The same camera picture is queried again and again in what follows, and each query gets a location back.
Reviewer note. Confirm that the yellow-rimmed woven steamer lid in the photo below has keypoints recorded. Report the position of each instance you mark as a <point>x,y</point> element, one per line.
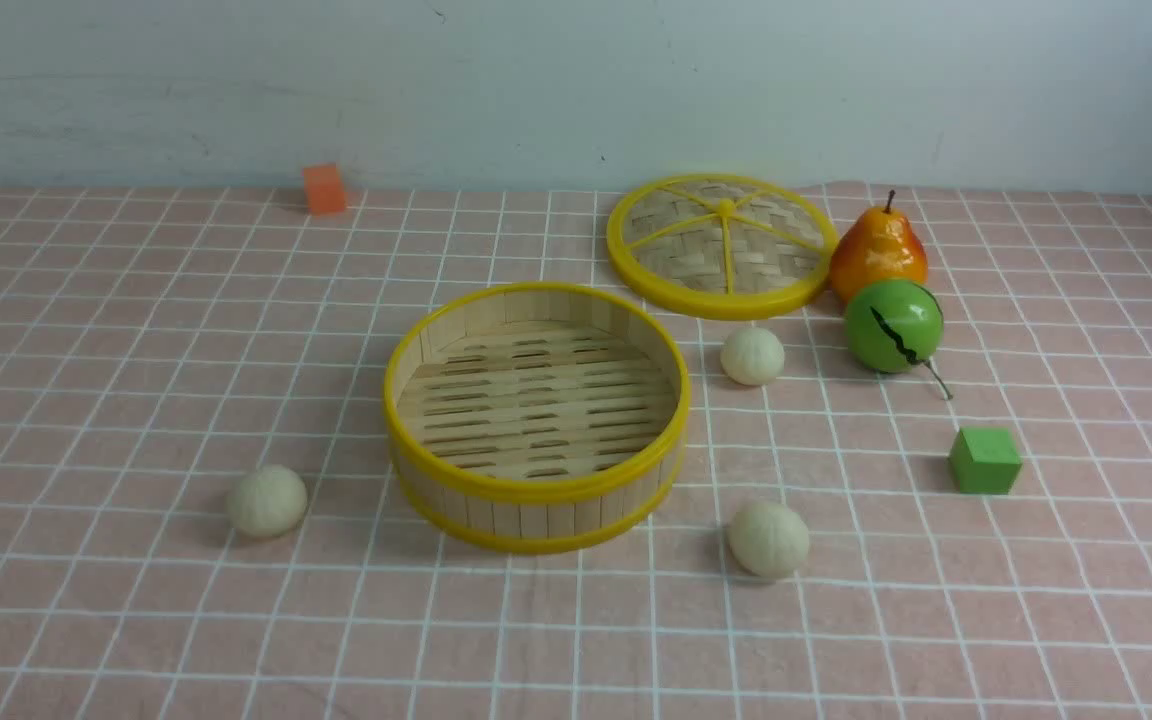
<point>720,247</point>

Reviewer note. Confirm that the yellow-rimmed bamboo steamer tray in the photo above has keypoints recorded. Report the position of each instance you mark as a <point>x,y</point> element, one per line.
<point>537,417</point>

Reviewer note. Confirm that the orange yellow toy pear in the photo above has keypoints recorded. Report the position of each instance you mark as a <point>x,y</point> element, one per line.
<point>880,245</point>

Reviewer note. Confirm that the green cube block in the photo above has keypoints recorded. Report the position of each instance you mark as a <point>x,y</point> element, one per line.
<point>984,461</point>

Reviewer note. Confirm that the pink checkered tablecloth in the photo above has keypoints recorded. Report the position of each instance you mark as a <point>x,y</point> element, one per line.
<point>157,345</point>

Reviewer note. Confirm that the green toy watermelon ball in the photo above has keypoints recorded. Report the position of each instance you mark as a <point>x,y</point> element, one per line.
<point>895,325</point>

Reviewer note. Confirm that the white bun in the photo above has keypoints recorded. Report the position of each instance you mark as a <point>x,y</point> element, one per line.
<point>769,540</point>
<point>752,356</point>
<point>268,502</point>

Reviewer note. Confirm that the orange cube block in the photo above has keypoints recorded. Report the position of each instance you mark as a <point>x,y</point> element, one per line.
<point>325,190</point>

